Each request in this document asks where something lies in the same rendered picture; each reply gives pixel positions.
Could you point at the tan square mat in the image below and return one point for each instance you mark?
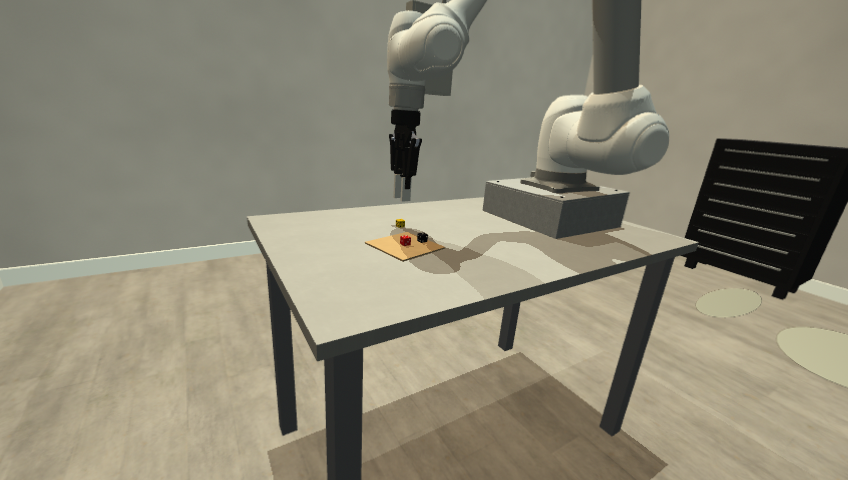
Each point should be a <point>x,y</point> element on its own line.
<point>391,246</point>

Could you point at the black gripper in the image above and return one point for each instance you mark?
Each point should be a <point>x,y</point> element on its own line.
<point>404,160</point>

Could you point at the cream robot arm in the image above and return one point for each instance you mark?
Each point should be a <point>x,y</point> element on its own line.
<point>619,131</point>

